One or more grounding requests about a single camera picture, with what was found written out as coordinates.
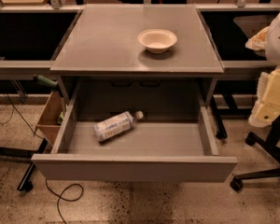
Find green handled tool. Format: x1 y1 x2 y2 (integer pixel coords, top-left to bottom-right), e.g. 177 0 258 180
34 75 58 90

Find blue plastic bottle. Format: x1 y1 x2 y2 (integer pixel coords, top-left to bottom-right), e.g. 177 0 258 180
93 111 144 142

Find grey desk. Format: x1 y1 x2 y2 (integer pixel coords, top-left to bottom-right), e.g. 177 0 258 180
198 4 280 139
0 5 83 193

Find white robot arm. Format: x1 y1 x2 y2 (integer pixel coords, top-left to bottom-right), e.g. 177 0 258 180
245 13 280 128

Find grey open top drawer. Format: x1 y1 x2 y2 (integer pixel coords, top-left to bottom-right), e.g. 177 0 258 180
33 80 237 182

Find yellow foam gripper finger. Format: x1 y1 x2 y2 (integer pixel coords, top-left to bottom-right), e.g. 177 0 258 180
248 66 280 128

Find white paper bowl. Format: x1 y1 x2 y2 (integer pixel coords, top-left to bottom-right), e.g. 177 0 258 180
138 29 177 54

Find black office chair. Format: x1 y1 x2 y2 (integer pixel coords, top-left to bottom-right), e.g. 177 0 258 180
230 105 280 193

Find grey drawer cabinet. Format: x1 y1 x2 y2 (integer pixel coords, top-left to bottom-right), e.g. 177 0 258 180
49 3 225 123

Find grey left desk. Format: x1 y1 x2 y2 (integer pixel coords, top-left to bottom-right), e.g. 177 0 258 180
0 5 83 193

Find grey right desk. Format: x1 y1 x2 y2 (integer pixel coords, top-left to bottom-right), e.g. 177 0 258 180
198 4 280 139

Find black floor cable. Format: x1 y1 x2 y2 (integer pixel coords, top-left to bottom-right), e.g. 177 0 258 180
45 179 85 224

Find brown cardboard box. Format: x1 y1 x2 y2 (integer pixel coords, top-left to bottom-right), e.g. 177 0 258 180
36 91 63 145

